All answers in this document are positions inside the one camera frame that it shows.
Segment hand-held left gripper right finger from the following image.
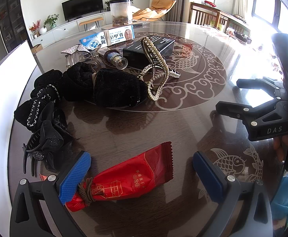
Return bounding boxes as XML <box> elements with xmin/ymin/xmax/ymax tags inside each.
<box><xmin>193</xmin><ymin>151</ymin><xmax>280</xmax><ymax>237</ymax></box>

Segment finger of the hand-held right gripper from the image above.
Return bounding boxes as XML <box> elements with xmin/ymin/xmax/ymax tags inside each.
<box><xmin>215</xmin><ymin>96</ymin><xmax>288</xmax><ymax>129</ymax></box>
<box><xmin>236</xmin><ymin>77</ymin><xmax>286</xmax><ymax>97</ymax></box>

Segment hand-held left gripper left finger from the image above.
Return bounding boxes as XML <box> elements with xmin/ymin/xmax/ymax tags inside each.
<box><xmin>9</xmin><ymin>150</ymin><xmax>92</xmax><ymax>237</ymax></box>

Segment red snack packet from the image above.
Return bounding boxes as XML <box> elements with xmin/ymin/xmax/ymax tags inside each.
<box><xmin>66</xmin><ymin>141</ymin><xmax>174</xmax><ymax>212</ymax></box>

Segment blue and white ointment box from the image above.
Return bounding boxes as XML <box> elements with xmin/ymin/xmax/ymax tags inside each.
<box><xmin>79</xmin><ymin>25</ymin><xmax>136</xmax><ymax>50</ymax></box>

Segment patterned wooden desktop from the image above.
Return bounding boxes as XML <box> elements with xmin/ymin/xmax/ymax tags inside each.
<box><xmin>8</xmin><ymin>21</ymin><xmax>288</xmax><ymax>237</ymax></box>

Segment person's right hand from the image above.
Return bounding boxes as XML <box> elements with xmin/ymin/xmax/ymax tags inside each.
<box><xmin>273</xmin><ymin>134</ymin><xmax>288</xmax><ymax>162</ymax></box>

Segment black flower hair claw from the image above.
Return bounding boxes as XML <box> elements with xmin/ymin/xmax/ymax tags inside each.
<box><xmin>23</xmin><ymin>102</ymin><xmax>81</xmax><ymax>177</ymax></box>

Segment black rhinestone scrunchie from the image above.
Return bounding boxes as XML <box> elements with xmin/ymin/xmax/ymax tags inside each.
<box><xmin>14</xmin><ymin>70</ymin><xmax>63</xmax><ymax>134</ymax></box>

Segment wooden dining chair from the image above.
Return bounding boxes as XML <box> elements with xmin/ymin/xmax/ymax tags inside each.
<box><xmin>190</xmin><ymin>2</ymin><xmax>229</xmax><ymax>30</ymax></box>

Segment pearl hair claw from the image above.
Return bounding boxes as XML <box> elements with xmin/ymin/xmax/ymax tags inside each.
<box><xmin>137</xmin><ymin>37</ymin><xmax>181</xmax><ymax>102</ymax></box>

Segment black velvet bow hair clip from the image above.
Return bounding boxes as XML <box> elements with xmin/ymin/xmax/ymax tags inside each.
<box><xmin>59</xmin><ymin>62</ymin><xmax>148</xmax><ymax>108</ymax></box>

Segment white foam board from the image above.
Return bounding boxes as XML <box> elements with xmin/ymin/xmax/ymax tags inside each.
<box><xmin>0</xmin><ymin>39</ymin><xmax>38</xmax><ymax>237</ymax></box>

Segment black cardboard box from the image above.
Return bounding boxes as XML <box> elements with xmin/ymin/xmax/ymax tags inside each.
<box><xmin>122</xmin><ymin>38</ymin><xmax>175</xmax><ymax>70</ymax></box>

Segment orange lounge chair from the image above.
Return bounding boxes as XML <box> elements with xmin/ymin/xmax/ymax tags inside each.
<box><xmin>133</xmin><ymin>0</ymin><xmax>177</xmax><ymax>21</ymax></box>

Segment small glass bottle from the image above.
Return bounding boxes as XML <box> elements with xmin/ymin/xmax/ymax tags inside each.
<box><xmin>104</xmin><ymin>50</ymin><xmax>129</xmax><ymax>70</ymax></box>

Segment rhinestone bow clear hair claw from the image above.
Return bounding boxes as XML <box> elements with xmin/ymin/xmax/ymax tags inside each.
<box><xmin>61</xmin><ymin>43</ymin><xmax>102</xmax><ymax>67</ymax></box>

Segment white television cabinet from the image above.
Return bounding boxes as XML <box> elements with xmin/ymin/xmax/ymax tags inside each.
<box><xmin>32</xmin><ymin>10</ymin><xmax>115</xmax><ymax>47</ymax></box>

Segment clear plastic jar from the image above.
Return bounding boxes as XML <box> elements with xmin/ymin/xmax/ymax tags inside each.
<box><xmin>109</xmin><ymin>0</ymin><xmax>134</xmax><ymax>27</ymax></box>

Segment red flowers in vase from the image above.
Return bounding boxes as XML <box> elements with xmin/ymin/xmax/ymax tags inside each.
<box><xmin>29</xmin><ymin>20</ymin><xmax>41</xmax><ymax>39</ymax></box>

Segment wooden bench stool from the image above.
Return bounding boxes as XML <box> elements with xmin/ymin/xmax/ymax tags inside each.
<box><xmin>79</xmin><ymin>17</ymin><xmax>104</xmax><ymax>29</ymax></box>

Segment green potted plant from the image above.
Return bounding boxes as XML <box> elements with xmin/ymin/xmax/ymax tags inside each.
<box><xmin>43</xmin><ymin>14</ymin><xmax>60</xmax><ymax>29</ymax></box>

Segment dark display cabinet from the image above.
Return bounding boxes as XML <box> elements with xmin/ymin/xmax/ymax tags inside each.
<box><xmin>0</xmin><ymin>0</ymin><xmax>28</xmax><ymax>52</ymax></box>

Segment black television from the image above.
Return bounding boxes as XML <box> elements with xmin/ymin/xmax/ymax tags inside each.
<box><xmin>61</xmin><ymin>0</ymin><xmax>104</xmax><ymax>21</ymax></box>

